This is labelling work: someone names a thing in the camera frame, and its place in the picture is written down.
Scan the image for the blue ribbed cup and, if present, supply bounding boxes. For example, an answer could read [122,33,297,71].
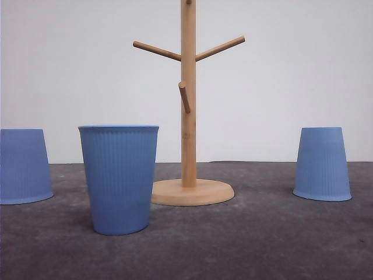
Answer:
[0,129,54,205]
[79,125,159,235]
[293,127,352,202]

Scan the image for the wooden cup tree stand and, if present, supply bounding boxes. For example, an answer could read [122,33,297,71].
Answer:
[132,0,245,205]

